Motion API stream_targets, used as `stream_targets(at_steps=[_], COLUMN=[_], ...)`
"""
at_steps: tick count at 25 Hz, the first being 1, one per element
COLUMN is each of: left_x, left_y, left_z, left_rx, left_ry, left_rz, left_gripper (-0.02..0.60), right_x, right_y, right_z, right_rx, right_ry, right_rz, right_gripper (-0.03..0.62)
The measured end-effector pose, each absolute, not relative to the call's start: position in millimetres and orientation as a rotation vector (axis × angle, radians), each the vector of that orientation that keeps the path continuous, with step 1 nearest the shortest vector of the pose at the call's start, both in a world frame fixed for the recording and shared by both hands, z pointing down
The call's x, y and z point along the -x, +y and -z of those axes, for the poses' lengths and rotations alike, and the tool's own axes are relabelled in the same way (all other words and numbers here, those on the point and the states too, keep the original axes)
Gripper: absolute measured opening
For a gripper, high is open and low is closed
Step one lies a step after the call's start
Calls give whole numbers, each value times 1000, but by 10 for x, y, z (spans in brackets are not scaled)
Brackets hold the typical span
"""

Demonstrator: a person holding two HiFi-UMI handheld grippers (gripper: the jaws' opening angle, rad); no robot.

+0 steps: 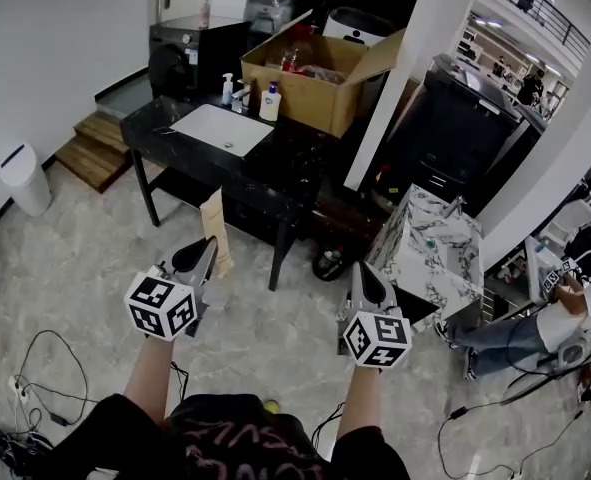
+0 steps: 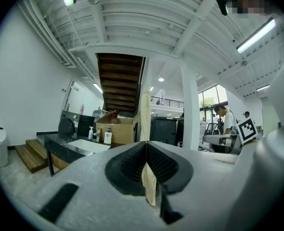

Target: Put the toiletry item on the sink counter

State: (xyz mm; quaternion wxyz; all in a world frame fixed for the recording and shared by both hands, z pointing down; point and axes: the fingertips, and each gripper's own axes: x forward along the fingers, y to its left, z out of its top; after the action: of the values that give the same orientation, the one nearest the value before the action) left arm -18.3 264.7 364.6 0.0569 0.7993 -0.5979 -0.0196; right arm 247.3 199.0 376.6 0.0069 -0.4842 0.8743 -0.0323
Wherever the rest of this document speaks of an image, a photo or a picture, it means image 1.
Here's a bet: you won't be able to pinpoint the black cabinet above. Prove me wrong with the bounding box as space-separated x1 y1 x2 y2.
384 55 549 219

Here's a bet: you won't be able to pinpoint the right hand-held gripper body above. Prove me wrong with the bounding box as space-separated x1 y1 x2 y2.
338 302 413 369

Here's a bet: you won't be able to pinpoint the chrome faucet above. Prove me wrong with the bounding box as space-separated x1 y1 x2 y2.
230 80 252 114
442 195 469 219

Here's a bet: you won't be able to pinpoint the white soap pump bottle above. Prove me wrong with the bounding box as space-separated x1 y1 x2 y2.
258 81 282 122

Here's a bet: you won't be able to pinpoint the black sneaker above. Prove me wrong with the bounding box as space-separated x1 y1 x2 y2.
0 425 54 474

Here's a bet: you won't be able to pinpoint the black metal railing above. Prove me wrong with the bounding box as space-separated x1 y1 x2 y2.
477 0 591 47

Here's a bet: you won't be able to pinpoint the white rectangular sink basin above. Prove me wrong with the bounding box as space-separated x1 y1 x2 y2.
168 103 275 158

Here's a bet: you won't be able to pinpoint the person's left forearm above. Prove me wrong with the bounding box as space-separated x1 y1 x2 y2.
123 335 176 427

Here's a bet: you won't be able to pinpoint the wooden steps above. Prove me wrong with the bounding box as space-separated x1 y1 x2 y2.
54 110 134 194

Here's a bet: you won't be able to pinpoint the white marble sink cabinet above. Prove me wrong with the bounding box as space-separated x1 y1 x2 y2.
364 183 485 334

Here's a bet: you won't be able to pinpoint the black bucket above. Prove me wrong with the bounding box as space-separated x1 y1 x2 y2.
312 245 349 282

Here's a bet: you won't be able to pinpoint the brown paper strip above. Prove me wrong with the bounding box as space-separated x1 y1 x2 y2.
199 187 235 279

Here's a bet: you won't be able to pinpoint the clear plastic bottle red label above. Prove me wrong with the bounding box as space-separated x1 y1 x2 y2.
280 25 316 74

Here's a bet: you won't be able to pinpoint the white appliance black icon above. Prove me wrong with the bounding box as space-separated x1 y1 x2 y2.
322 6 396 47

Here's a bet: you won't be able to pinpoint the clear plastic bag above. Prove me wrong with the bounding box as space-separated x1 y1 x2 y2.
302 63 349 85

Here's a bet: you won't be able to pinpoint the black washing machine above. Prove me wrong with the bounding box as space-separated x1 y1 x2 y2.
148 15 251 102

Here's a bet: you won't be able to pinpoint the clear water jug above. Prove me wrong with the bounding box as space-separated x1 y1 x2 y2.
244 0 309 37

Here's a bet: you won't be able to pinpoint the large open cardboard box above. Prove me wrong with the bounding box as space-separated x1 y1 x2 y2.
239 10 407 139

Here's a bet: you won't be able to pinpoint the person's black printed shirt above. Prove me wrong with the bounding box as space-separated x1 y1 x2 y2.
22 392 411 480

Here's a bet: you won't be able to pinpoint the black cable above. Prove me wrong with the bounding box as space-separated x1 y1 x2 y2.
169 361 190 402
437 402 586 480
14 330 99 429
312 401 345 449

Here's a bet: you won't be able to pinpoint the person's right forearm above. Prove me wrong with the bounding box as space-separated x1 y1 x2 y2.
335 365 381 439

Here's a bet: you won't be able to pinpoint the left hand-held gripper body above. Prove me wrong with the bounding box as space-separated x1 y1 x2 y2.
123 260 211 342

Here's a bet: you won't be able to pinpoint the black marble vanity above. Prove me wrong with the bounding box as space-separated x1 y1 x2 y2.
119 95 336 292

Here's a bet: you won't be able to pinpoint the white trash bin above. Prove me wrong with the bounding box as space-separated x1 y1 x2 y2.
0 141 54 218

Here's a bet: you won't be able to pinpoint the grey round device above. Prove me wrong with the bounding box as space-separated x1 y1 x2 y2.
557 335 591 369

